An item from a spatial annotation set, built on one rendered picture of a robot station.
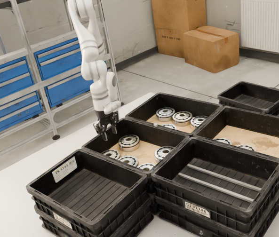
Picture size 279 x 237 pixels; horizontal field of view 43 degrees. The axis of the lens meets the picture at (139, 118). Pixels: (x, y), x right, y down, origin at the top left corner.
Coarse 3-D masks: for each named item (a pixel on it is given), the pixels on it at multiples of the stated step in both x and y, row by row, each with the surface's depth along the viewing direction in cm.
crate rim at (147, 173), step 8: (120, 120) 176; (128, 120) 175; (160, 128) 164; (96, 136) 166; (184, 136) 155; (88, 144) 162; (96, 152) 155; (112, 160) 148; (160, 160) 143; (136, 168) 140; (152, 168) 139
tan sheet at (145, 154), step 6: (144, 144) 172; (150, 144) 172; (120, 150) 171; (138, 150) 169; (144, 150) 168; (150, 150) 167; (138, 156) 165; (144, 156) 164; (150, 156) 163; (144, 162) 160; (150, 162) 159; (156, 162) 159
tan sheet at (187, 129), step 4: (152, 116) 195; (148, 120) 192; (152, 120) 191; (156, 120) 191; (172, 120) 188; (160, 124) 187; (164, 124) 186; (172, 124) 185; (180, 128) 180; (184, 128) 179; (188, 128) 179; (188, 132) 176
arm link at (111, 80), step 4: (108, 72) 182; (112, 72) 183; (108, 76) 180; (112, 76) 181; (108, 80) 180; (112, 80) 182; (108, 84) 181; (112, 84) 182; (116, 84) 189; (108, 88) 182; (112, 88) 183; (116, 88) 188; (108, 92) 188; (112, 92) 184; (116, 92) 189; (112, 96) 185; (116, 96) 189; (112, 100) 187; (116, 100) 189
